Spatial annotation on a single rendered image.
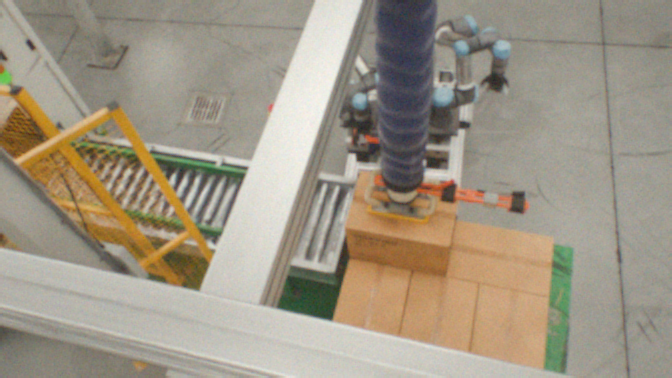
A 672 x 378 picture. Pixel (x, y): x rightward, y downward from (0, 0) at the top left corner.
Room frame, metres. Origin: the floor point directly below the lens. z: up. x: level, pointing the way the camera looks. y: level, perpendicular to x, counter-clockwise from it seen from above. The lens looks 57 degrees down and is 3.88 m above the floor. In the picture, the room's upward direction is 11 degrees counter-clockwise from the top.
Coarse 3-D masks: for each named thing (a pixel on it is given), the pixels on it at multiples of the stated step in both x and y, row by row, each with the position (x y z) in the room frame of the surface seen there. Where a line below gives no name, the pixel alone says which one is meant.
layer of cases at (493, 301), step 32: (480, 256) 1.43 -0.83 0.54; (512, 256) 1.39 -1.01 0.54; (544, 256) 1.35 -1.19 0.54; (352, 288) 1.39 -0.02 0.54; (384, 288) 1.35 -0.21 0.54; (416, 288) 1.31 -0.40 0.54; (448, 288) 1.27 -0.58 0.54; (480, 288) 1.23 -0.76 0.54; (512, 288) 1.20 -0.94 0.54; (544, 288) 1.16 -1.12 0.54; (352, 320) 1.19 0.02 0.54; (384, 320) 1.15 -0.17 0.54; (416, 320) 1.12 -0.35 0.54; (448, 320) 1.08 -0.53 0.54; (480, 320) 1.04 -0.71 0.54; (512, 320) 1.01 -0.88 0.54; (544, 320) 0.97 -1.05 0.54; (480, 352) 0.87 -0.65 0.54; (512, 352) 0.83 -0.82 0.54
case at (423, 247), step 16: (368, 176) 1.91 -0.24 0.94; (352, 208) 1.71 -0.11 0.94; (448, 208) 1.59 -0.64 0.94; (352, 224) 1.61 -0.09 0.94; (368, 224) 1.59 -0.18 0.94; (384, 224) 1.57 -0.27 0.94; (400, 224) 1.55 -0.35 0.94; (416, 224) 1.53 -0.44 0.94; (432, 224) 1.51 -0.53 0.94; (448, 224) 1.49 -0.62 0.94; (352, 240) 1.58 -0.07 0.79; (368, 240) 1.54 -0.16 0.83; (384, 240) 1.50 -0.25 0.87; (400, 240) 1.46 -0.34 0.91; (416, 240) 1.43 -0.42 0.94; (432, 240) 1.41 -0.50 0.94; (448, 240) 1.39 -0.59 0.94; (352, 256) 1.59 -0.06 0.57; (368, 256) 1.55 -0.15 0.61; (384, 256) 1.50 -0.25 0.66; (400, 256) 1.46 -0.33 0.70; (416, 256) 1.42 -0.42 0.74; (432, 256) 1.39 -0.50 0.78; (448, 256) 1.35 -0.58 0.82; (432, 272) 1.38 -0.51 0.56
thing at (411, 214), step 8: (384, 200) 1.64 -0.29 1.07; (368, 208) 1.61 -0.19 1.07; (376, 208) 1.60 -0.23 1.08; (384, 208) 1.59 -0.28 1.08; (408, 208) 1.56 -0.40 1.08; (416, 208) 1.55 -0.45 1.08; (384, 216) 1.55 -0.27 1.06; (392, 216) 1.54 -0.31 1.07; (400, 216) 1.52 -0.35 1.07; (408, 216) 1.51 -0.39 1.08; (416, 216) 1.50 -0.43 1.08; (424, 216) 1.49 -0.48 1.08
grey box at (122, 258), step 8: (96, 240) 1.33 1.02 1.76; (104, 248) 1.27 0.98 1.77; (112, 248) 1.27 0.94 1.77; (120, 248) 1.26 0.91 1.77; (112, 256) 1.24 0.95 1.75; (120, 256) 1.23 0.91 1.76; (128, 256) 1.25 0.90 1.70; (120, 264) 1.24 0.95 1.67; (128, 264) 1.23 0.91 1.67; (136, 264) 1.25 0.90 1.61; (136, 272) 1.23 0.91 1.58; (144, 272) 1.26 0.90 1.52
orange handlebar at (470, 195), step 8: (376, 176) 1.73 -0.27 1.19; (376, 184) 1.69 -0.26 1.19; (424, 184) 1.62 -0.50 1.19; (424, 192) 1.58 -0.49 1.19; (432, 192) 1.57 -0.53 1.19; (440, 192) 1.56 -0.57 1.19; (464, 192) 1.53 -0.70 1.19; (472, 192) 1.52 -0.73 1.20; (464, 200) 1.49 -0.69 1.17; (472, 200) 1.47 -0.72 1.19; (480, 200) 1.46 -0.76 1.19; (504, 200) 1.44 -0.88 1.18; (528, 208) 1.37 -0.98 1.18
